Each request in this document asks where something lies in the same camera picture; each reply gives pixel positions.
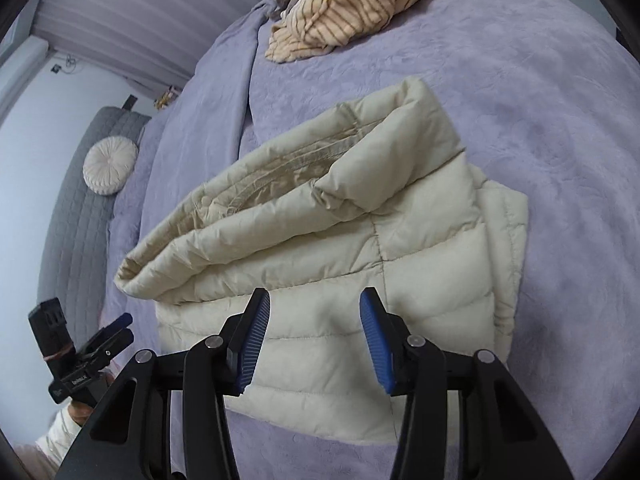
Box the round cream cushion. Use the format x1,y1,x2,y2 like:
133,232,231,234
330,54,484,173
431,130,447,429
82,136,139,196

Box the small bedside items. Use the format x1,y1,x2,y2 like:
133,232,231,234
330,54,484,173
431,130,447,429
155,85,181,110

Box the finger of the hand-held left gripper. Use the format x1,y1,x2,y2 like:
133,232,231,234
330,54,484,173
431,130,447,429
82,312,133,348
87,329,135,366

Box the beige striped garment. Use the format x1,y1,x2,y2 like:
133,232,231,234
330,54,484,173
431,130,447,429
264,0,483,63

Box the purple blanket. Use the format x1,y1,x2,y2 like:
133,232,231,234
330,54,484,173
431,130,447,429
100,0,640,480

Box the grey curtains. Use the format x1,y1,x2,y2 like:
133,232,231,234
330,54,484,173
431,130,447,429
30,0,311,98

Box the white puffer jacket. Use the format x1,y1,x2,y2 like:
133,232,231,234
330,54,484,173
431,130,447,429
114,76,530,446

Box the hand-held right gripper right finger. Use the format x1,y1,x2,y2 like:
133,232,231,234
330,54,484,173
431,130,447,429
359,287,576,480

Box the person's left forearm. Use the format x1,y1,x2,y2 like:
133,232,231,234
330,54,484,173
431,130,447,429
32,400,96,478

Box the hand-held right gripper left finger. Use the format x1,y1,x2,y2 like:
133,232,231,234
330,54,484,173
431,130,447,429
52,287,272,480

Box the grey quilted headboard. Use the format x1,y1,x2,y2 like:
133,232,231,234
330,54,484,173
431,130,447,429
37,106,153,346

